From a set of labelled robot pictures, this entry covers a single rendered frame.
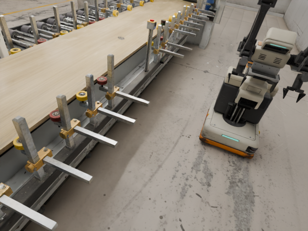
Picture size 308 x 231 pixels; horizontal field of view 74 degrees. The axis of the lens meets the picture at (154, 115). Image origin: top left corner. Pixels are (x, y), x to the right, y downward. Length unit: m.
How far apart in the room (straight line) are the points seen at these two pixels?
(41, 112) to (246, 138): 1.98
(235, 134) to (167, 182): 0.93
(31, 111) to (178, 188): 1.43
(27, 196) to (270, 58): 1.98
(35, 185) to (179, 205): 1.23
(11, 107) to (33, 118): 0.18
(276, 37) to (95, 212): 2.03
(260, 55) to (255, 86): 0.29
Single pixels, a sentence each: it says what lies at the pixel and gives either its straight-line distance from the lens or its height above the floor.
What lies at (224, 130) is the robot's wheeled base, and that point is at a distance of 2.44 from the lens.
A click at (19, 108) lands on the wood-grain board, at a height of 0.90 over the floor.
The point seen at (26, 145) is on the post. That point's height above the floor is 0.99.
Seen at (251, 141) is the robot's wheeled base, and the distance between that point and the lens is 2.48.
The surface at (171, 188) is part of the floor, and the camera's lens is 2.11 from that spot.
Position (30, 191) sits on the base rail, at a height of 0.70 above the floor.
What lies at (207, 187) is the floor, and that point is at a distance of 2.23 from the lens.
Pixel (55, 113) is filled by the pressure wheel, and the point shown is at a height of 0.91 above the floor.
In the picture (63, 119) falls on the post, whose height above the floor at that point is 0.95.
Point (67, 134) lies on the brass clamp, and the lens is 1.32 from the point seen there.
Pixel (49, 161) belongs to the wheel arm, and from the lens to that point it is 1.23.
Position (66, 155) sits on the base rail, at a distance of 1.41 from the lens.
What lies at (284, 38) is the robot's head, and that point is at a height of 1.34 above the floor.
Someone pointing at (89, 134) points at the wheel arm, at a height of 0.86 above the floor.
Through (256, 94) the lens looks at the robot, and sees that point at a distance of 2.19.
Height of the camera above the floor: 1.77
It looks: 39 degrees down
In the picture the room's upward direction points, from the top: 9 degrees clockwise
